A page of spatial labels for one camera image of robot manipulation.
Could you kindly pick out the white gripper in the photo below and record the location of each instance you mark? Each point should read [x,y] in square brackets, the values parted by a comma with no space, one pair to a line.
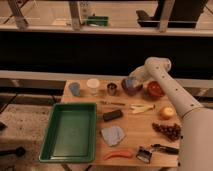
[140,73]

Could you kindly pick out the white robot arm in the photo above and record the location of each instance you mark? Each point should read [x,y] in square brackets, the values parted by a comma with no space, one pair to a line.
[196,143]

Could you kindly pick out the purple bowl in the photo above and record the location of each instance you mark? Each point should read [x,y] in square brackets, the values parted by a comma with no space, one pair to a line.
[131,86]

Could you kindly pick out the dark sponge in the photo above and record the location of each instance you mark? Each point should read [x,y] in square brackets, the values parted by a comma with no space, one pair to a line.
[112,115]

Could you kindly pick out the metal cup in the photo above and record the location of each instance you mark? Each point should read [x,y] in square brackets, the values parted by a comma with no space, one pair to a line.
[112,89]

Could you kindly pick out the orange fruit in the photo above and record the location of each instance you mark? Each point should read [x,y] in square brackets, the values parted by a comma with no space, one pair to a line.
[167,113]

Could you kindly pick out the thin brown stick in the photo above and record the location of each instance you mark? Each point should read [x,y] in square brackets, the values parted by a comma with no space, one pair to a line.
[112,103]

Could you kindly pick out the white plastic cup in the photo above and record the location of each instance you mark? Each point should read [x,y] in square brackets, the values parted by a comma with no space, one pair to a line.
[93,85]

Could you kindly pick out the bunch of dark grapes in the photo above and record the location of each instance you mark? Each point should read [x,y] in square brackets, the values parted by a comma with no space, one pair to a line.
[172,132]

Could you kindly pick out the green box in background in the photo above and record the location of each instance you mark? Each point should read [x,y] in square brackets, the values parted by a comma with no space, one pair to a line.
[97,20]

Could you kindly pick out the black metal binder clip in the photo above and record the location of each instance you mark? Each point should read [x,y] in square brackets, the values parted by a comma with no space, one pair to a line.
[144,155]

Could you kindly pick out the orange chili pepper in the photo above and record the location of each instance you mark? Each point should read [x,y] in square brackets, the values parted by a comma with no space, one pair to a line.
[119,153]

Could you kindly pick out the green plastic tray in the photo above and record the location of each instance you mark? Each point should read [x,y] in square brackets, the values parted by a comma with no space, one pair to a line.
[70,136]

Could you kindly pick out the black handled tool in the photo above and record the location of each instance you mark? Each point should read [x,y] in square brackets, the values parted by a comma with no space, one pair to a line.
[165,149]

